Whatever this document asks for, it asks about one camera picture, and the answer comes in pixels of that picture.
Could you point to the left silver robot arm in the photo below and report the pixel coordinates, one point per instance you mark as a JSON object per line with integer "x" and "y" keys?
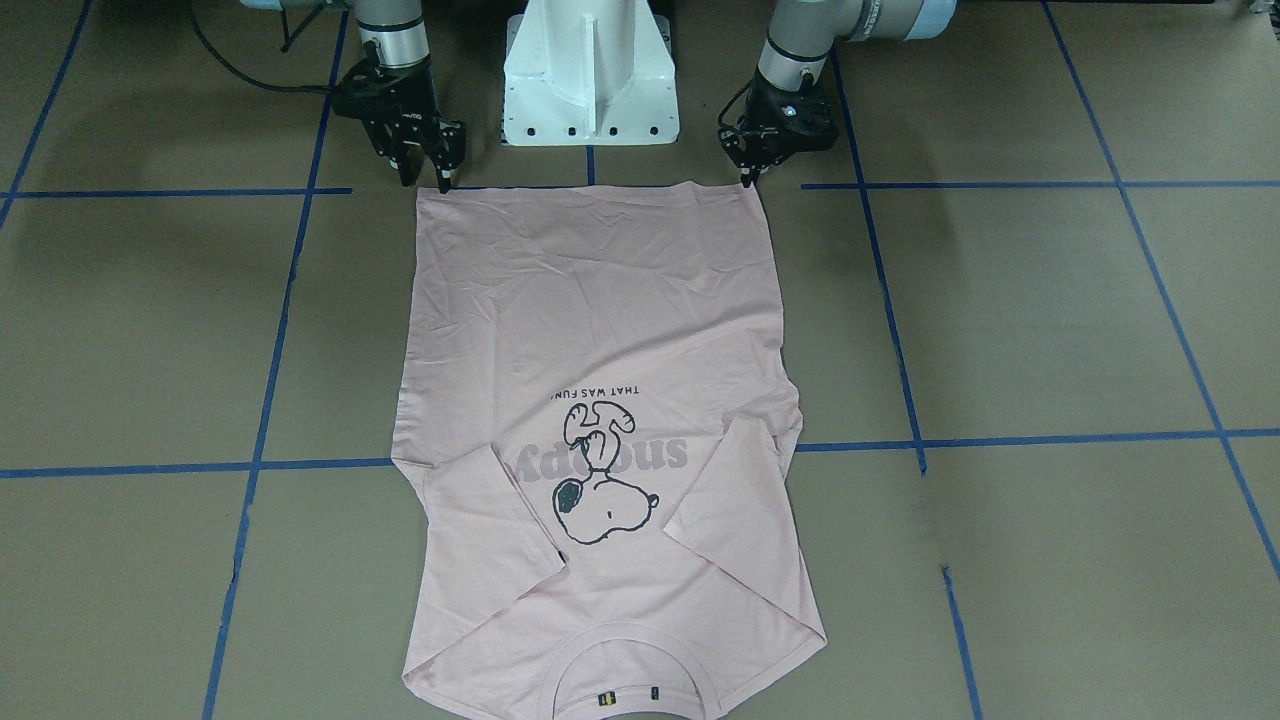
{"x": 802, "y": 34}

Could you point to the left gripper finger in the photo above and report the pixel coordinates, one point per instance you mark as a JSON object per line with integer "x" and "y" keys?
{"x": 749, "y": 175}

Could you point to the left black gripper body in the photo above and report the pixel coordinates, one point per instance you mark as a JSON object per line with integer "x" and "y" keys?
{"x": 752, "y": 152}

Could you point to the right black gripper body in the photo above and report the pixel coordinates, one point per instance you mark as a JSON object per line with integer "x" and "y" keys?
{"x": 407, "y": 112}

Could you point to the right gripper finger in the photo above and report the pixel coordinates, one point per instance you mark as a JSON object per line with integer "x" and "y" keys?
{"x": 446, "y": 164}
{"x": 407, "y": 165}

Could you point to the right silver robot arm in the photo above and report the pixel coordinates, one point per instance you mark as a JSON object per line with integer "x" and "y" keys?
{"x": 392, "y": 34}

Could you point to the pink Snoopy t-shirt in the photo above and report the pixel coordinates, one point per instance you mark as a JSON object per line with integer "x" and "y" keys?
{"x": 595, "y": 415}

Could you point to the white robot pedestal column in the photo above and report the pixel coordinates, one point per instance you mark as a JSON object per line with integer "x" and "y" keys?
{"x": 579, "y": 73}

